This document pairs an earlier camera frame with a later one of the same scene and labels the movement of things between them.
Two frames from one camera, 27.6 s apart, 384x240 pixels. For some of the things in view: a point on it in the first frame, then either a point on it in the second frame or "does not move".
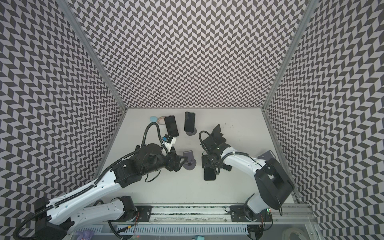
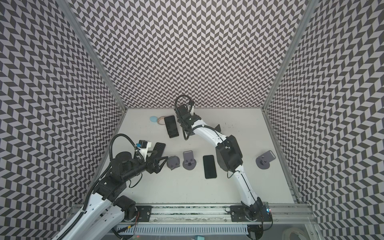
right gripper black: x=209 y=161 → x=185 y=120
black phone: x=209 y=174 does not move
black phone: x=171 y=125 does not move
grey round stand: x=267 y=155 does not move
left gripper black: x=177 y=166 → x=156 y=168
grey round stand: x=190 y=163 does not move
